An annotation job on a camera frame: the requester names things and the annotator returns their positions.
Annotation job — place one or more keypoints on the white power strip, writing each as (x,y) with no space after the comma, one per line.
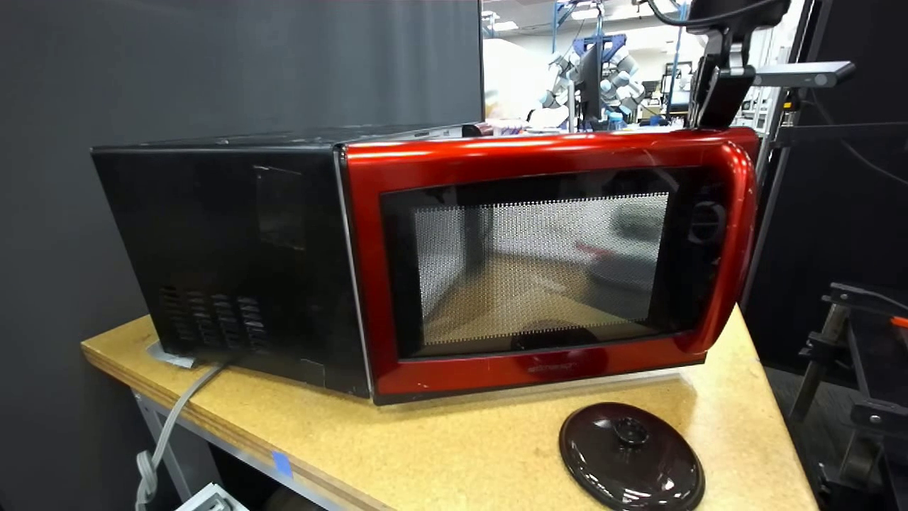
(213,500)

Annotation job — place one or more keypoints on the blue tape piece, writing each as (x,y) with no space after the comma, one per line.
(283,463)

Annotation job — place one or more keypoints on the black stereo camera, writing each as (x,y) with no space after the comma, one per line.
(805,75)

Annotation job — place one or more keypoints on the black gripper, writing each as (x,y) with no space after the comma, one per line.
(738,16)

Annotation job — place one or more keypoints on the red microwave door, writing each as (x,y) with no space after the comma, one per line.
(558,370)

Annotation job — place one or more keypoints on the dark grey backdrop curtain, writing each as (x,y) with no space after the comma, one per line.
(237,67)

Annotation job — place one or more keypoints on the black partition panel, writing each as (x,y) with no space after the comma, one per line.
(833,187)

